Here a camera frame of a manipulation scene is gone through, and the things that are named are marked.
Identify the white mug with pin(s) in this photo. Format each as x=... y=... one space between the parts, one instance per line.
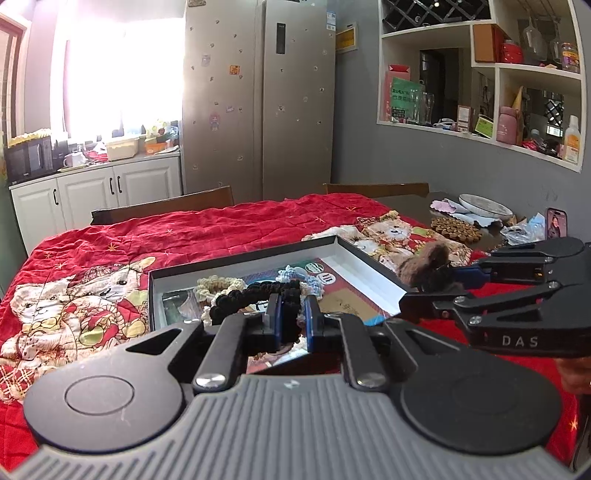
x=74 y=160

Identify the wooden chair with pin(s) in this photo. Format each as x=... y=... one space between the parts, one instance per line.
x=376 y=189
x=166 y=205

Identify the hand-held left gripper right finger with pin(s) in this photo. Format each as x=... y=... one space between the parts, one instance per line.
x=313 y=323

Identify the green sign card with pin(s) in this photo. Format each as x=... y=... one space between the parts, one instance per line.
x=405 y=99

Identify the orange box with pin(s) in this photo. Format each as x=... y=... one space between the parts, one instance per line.
x=484 y=44

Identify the smartphone with photo case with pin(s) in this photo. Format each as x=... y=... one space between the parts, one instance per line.
x=557 y=224

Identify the yellow wall notice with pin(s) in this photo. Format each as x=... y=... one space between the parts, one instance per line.
x=346 y=38

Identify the silver double-door refrigerator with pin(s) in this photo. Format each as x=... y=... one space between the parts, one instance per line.
x=258 y=101

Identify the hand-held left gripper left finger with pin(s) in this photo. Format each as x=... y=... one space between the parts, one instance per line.
x=273 y=323

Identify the person's right hand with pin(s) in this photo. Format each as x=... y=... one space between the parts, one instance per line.
x=575 y=376

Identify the cream crochet scrunchie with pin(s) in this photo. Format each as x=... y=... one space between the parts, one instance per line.
x=217 y=285

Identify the pink bottle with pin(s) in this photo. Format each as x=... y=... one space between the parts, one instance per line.
x=507 y=125

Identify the white round plate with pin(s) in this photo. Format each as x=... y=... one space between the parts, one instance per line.
x=485 y=205

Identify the red printed blanket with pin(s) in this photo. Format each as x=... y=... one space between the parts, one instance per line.
x=194 y=235

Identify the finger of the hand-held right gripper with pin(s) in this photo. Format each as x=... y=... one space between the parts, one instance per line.
x=471 y=276
x=425 y=307

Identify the white bottle orange label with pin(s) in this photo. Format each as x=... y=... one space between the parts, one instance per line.
x=572 y=143

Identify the white kitchen cabinet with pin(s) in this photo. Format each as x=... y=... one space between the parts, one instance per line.
x=92 y=189

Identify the black shallow tray box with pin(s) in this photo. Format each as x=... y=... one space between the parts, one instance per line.
x=360 y=263

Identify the cream plastic basket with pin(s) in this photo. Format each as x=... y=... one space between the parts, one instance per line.
x=122 y=148

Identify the light blue crochet scrunchie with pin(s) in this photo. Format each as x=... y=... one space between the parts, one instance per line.
x=295 y=276

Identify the pink gift box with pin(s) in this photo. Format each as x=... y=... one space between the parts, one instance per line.
x=398 y=71

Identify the wooden bead trivet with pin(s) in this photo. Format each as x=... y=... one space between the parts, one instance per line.
x=456 y=229

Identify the white wall shelf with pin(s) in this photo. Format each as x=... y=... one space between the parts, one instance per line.
x=496 y=74

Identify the black microwave oven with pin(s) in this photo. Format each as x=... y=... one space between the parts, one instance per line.
x=28 y=160

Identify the brown fuzzy scrunchie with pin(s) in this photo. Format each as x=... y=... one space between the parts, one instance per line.
x=427 y=267

